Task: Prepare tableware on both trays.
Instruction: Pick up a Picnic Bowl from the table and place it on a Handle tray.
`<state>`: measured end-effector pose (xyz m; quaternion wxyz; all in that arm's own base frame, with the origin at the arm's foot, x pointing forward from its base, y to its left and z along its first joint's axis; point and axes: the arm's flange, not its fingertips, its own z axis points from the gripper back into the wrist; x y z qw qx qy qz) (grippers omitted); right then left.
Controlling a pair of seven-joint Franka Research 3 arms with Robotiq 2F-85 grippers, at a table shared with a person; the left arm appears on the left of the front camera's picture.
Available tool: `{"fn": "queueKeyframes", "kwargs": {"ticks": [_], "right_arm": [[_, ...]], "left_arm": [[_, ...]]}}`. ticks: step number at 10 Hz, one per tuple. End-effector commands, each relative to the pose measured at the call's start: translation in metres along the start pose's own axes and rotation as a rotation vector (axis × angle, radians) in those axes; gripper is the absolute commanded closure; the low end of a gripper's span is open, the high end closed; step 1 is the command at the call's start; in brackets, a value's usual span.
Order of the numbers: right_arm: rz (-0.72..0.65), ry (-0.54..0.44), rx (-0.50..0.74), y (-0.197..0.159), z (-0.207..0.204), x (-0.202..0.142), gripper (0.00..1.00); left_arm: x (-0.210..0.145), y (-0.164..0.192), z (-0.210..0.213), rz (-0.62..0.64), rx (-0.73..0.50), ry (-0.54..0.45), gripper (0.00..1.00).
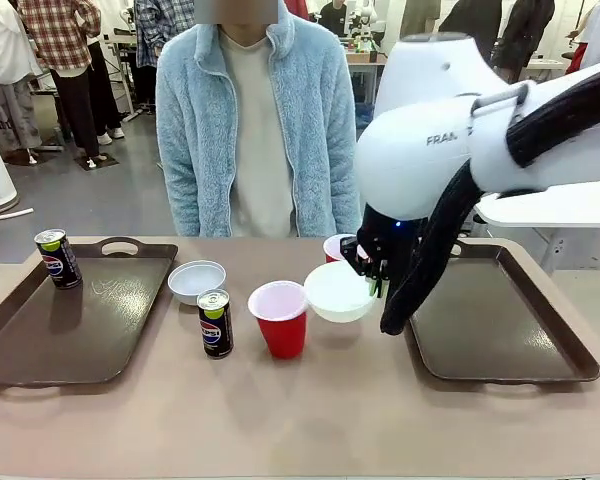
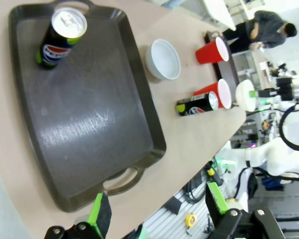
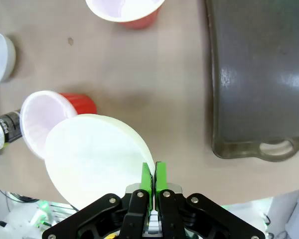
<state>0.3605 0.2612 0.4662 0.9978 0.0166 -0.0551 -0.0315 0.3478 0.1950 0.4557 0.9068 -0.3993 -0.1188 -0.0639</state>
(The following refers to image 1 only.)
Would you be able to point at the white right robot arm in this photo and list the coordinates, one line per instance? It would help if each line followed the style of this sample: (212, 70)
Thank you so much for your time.
(430, 100)

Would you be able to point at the person in light blue top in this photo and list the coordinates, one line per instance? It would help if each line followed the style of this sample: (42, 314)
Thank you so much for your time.
(597, 35)

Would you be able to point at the white background table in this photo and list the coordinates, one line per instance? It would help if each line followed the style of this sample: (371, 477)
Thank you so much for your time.
(550, 207)

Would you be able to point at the red plastic cup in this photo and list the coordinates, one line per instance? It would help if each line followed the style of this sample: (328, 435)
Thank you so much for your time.
(332, 250)
(282, 325)

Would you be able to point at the person in blue fleece jacket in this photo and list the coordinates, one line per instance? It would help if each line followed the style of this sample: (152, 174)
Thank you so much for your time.
(320, 150)

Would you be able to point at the black Pepsi can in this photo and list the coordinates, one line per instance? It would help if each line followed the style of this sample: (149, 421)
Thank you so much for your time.
(215, 327)
(60, 262)

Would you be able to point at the person in red plaid shirt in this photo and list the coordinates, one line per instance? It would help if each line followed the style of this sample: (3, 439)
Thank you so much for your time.
(62, 35)

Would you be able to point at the person in white shirt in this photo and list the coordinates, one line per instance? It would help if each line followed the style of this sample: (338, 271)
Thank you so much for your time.
(2, 60)

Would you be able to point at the white tube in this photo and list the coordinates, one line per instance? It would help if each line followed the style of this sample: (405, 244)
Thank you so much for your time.
(10, 213)

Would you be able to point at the brown plastic serving tray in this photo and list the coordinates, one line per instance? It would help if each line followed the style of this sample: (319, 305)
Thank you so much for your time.
(80, 315)
(485, 325)

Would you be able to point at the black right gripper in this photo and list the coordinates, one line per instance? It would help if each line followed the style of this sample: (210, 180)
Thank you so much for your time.
(387, 240)

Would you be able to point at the white plastic bowl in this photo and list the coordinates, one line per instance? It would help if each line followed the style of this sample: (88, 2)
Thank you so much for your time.
(195, 282)
(337, 297)

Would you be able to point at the person in black jacket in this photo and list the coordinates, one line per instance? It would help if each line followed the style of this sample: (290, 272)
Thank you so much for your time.
(522, 30)

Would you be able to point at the person in blue plaid shirt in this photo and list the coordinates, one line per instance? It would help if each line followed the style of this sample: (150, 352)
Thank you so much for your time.
(152, 30)

